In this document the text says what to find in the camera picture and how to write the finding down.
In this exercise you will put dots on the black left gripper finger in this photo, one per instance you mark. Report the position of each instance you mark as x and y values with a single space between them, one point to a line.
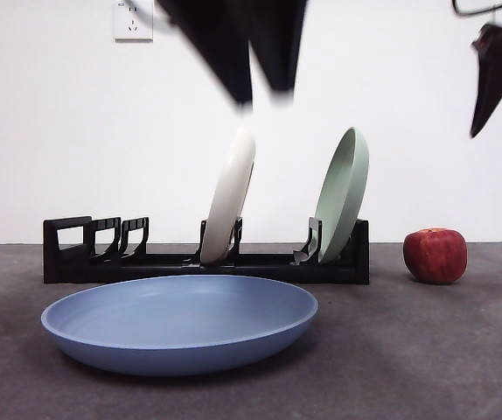
220 39
279 44

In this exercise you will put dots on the black plate rack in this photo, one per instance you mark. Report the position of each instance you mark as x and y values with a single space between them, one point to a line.
329 273

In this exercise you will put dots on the blue plate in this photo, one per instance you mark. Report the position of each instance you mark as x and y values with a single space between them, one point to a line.
176 319

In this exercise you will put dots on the pale green plate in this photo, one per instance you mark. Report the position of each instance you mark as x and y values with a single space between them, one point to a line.
343 205

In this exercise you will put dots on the red apple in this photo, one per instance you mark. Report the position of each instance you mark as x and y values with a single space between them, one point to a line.
435 258

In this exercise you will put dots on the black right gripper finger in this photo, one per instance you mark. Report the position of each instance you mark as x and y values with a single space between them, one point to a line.
496 74

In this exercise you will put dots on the cream white plate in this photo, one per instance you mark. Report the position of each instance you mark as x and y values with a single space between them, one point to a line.
229 201

